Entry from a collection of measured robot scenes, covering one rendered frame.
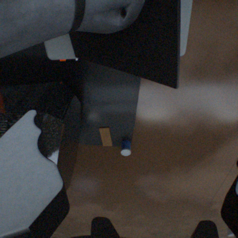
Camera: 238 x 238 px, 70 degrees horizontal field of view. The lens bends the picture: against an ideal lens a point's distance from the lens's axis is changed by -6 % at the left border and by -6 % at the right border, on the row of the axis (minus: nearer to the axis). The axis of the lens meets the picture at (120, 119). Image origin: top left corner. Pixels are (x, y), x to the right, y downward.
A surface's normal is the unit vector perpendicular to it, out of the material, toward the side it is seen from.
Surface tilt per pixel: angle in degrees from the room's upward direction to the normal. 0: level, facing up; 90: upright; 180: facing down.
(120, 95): 0
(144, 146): 0
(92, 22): 52
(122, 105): 0
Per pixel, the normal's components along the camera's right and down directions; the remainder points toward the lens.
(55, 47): -0.03, 0.62
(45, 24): 0.60, 0.79
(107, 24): 0.20, 0.98
